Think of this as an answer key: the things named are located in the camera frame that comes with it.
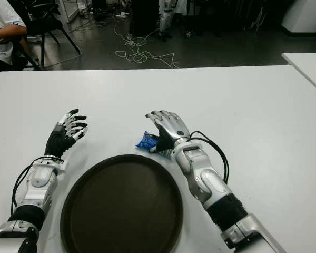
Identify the white side table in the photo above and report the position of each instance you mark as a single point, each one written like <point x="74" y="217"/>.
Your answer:
<point x="308" y="66"/>

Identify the blue Oreo packet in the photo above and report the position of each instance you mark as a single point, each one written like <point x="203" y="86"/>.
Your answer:
<point x="146" y="142"/>

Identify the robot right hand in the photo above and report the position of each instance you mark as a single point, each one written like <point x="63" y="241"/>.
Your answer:
<point x="173" y="126"/>

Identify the round dark brown tray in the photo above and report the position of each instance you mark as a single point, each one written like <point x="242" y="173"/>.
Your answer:
<point x="121" y="208"/>

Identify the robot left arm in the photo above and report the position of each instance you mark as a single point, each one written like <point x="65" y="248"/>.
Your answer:
<point x="40" y="179"/>

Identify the silver humanoid robot legs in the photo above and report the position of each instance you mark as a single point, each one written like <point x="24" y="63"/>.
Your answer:
<point x="166" y="21"/>

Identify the black armrest chair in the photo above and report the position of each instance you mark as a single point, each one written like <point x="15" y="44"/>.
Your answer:
<point x="18" y="50"/>

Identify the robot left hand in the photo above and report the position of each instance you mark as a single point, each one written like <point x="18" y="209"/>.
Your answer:
<point x="58" y="142"/>

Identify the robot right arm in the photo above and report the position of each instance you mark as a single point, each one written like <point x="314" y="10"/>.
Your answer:
<point x="200" y="168"/>

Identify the white cabinet black base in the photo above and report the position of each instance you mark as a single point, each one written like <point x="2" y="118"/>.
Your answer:
<point x="305" y="13"/>

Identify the seated person white shirt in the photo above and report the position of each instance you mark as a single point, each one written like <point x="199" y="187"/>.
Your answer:
<point x="2" y="23"/>

